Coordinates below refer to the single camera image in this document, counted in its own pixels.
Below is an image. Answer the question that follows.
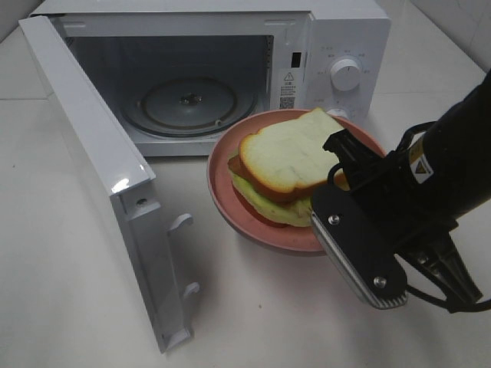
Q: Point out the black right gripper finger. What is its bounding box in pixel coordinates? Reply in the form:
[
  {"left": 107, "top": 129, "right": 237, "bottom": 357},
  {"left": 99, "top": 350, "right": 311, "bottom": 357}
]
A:
[{"left": 323, "top": 129, "right": 386, "bottom": 192}]

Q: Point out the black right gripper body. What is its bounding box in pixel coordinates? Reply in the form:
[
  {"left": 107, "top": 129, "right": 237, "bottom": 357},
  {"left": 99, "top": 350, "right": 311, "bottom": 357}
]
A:
[{"left": 345, "top": 172, "right": 483, "bottom": 303}]

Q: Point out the sandwich with lettuce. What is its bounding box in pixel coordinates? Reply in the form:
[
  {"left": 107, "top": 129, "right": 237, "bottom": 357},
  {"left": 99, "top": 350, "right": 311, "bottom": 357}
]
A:
[{"left": 227, "top": 108, "right": 344, "bottom": 228}]

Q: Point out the pink round plate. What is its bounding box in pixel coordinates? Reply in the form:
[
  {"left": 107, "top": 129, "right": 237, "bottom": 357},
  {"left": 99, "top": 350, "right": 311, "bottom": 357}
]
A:
[{"left": 207, "top": 110, "right": 385, "bottom": 252}]

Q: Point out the white microwave door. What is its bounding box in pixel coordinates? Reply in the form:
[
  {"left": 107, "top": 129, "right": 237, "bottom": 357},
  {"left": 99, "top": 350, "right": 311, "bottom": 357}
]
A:
[{"left": 19, "top": 16, "right": 199, "bottom": 353}]

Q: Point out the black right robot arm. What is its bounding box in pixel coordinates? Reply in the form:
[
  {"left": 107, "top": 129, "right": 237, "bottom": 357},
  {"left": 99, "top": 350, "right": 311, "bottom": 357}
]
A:
[{"left": 311, "top": 79, "right": 490, "bottom": 313}]

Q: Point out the lower white timer knob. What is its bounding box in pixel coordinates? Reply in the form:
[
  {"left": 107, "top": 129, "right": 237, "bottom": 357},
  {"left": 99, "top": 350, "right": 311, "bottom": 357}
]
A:
[{"left": 326, "top": 108, "right": 350, "bottom": 120}]

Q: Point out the upper white power knob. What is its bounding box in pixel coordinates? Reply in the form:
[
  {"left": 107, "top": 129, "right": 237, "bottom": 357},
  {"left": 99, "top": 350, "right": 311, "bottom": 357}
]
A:
[{"left": 330, "top": 56, "right": 361, "bottom": 92}]

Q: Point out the glass microwave turntable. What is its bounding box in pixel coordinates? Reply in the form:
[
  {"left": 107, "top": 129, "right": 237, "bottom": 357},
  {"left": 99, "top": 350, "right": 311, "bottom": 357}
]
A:
[{"left": 124, "top": 76, "right": 258, "bottom": 137}]

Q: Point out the white microwave oven body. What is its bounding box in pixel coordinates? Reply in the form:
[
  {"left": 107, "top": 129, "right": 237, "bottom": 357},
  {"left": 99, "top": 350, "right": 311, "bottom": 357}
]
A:
[{"left": 27, "top": 1, "right": 390, "bottom": 156}]

